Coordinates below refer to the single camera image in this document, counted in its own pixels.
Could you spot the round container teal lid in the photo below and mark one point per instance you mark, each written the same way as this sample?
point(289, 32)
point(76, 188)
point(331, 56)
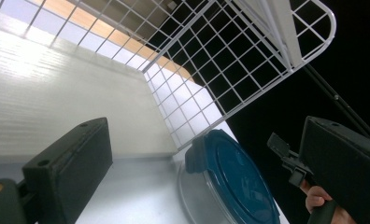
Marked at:
point(236, 180)

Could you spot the light wooden table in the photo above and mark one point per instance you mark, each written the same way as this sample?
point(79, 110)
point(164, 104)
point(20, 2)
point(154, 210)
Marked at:
point(124, 39)

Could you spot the black metal stand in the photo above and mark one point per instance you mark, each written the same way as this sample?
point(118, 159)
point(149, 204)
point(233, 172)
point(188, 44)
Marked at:
point(335, 96)

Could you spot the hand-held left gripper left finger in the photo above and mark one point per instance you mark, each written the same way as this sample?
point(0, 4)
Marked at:
point(71, 168)

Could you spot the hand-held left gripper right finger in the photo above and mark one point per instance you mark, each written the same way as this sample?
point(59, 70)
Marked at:
point(348, 168)

